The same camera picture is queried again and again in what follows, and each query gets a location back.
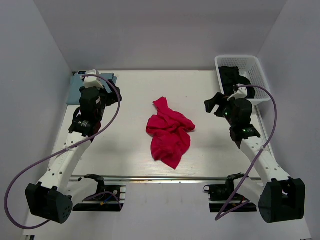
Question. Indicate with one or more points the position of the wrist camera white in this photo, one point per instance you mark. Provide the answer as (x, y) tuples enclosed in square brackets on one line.
[(92, 81), (240, 92)]

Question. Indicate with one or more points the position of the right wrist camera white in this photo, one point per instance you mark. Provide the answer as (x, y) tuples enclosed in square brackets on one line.
[(240, 92)]

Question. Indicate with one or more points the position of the red t shirt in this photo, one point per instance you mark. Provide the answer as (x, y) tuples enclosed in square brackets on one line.
[(169, 130)]

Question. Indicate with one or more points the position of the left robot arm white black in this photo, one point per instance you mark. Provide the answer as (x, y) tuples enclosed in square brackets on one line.
[(53, 198)]

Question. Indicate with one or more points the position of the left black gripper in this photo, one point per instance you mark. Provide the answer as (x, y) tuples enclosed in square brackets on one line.
[(111, 95)]

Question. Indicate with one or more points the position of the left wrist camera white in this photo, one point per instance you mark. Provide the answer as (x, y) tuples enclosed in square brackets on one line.
[(92, 81)]

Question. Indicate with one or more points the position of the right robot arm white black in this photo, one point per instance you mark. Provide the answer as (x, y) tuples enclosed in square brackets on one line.
[(281, 197)]

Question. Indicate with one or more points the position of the folded light blue t shirt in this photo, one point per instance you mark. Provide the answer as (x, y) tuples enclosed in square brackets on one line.
[(76, 83)]

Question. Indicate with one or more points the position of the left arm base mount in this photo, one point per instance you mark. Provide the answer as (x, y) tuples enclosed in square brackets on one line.
[(102, 197)]

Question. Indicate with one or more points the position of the black clothes in basket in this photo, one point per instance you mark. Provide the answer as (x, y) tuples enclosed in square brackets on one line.
[(230, 76)]

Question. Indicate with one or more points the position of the white plastic basket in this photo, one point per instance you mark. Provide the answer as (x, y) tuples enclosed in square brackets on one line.
[(248, 66)]

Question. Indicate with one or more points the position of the aluminium table edge rail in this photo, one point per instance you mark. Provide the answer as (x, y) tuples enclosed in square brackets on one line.
[(162, 178)]

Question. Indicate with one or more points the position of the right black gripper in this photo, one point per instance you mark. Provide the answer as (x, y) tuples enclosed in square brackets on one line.
[(218, 106)]

